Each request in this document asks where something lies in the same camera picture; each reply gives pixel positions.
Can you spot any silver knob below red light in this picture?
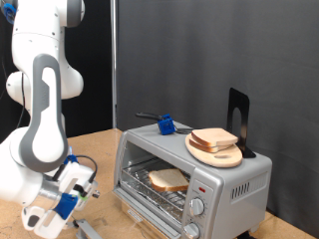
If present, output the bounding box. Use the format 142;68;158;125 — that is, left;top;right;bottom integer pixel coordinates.
188;197;205;217

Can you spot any oval wooden cutting board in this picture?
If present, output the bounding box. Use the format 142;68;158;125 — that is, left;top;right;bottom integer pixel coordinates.
184;132;244;168

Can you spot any metal spatula with blue block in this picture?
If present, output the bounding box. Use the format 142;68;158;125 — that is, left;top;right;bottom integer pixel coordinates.
135;112;195;136

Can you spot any white bread slice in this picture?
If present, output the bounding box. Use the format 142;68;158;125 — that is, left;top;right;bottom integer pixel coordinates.
148;167;190;193

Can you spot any silver toaster oven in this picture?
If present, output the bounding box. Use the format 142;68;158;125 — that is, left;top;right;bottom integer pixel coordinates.
113;119;273;239

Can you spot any metal wire oven rack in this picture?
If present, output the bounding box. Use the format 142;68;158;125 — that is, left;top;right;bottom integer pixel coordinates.
121;156;191;224

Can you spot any vertical metal pole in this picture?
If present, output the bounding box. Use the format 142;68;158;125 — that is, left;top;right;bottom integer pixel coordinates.
110;0;120;129

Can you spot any bread slice with brown crust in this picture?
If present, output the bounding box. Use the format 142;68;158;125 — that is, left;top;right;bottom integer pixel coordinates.
190;127;239;148
187;136;235;154

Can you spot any black camera cable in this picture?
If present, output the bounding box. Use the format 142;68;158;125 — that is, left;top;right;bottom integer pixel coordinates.
52;153;100;185

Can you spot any silver wrist camera blue mount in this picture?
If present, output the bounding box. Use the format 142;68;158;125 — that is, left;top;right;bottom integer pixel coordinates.
53;180;101;221

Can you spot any black metal bookend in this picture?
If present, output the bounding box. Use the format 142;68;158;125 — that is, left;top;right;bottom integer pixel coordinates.
226;87;257;159

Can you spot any grey fabric backdrop curtain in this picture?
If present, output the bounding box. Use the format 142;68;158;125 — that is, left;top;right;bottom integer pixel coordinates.
117;0;319;239

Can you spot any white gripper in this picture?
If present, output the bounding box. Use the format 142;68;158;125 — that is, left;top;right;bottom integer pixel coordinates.
35;161;101;239

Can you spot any glass oven door with handle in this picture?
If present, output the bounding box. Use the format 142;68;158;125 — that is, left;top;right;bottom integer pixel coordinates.
65;190;174;239

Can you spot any silver knob at oven bottom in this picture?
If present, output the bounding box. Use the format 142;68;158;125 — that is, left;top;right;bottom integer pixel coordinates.
181;222;201;239

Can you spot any black fabric backdrop curtain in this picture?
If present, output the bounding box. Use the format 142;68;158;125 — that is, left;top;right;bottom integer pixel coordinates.
0;0;115;143

